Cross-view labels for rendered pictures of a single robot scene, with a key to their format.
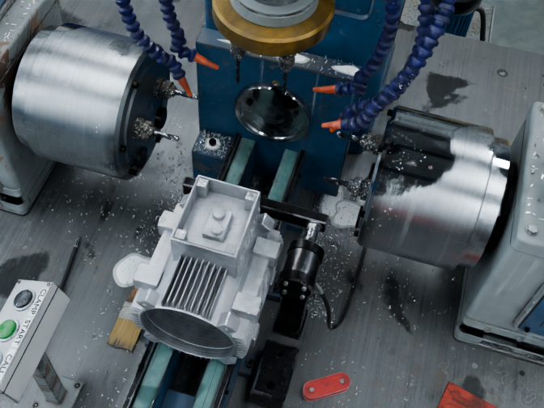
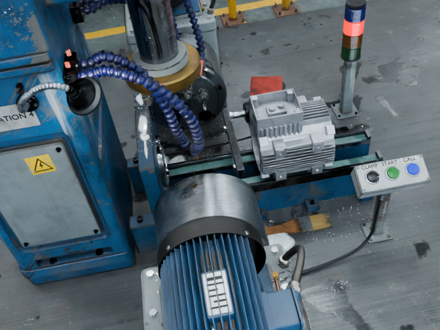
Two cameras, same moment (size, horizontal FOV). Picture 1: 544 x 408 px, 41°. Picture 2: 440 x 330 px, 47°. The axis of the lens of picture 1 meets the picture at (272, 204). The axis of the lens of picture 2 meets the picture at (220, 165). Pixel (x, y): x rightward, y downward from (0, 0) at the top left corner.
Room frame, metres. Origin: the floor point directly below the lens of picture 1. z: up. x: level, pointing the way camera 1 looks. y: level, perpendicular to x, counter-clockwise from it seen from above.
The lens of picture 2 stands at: (0.99, 1.02, 2.01)
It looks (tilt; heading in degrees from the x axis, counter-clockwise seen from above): 46 degrees down; 255
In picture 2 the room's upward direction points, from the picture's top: 8 degrees counter-clockwise
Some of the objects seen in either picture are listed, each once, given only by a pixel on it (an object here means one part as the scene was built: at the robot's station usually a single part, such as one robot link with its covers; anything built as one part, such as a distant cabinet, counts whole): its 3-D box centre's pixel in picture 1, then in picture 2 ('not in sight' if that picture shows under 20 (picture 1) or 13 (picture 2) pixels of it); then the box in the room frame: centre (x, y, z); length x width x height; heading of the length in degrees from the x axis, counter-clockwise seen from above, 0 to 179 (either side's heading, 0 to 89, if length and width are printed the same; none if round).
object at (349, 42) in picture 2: not in sight; (352, 37); (0.20, -0.15, 1.10); 0.06 x 0.06 x 0.04
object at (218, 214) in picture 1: (216, 227); (275, 114); (0.57, 0.08, 1.11); 0.12 x 0.11 x 0.07; 168
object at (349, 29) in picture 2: not in sight; (353, 24); (0.20, -0.15, 1.14); 0.06 x 0.06 x 0.04
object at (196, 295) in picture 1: (209, 278); (290, 137); (0.53, 0.09, 1.01); 0.20 x 0.19 x 0.19; 168
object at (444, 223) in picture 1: (444, 193); (181, 76); (0.73, -0.29, 1.04); 0.41 x 0.25 x 0.25; 78
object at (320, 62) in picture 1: (280, 105); (143, 175); (0.95, 0.00, 0.97); 0.30 x 0.11 x 0.34; 78
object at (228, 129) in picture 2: (254, 205); (233, 141); (0.68, 0.03, 1.01); 0.26 x 0.04 x 0.03; 78
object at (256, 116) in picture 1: (272, 115); (163, 160); (0.88, 0.02, 1.01); 0.15 x 0.02 x 0.15; 78
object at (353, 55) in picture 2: not in sight; (351, 50); (0.20, -0.15, 1.05); 0.06 x 0.06 x 0.04
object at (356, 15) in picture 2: not in sight; (355, 11); (0.20, -0.15, 1.19); 0.06 x 0.06 x 0.04
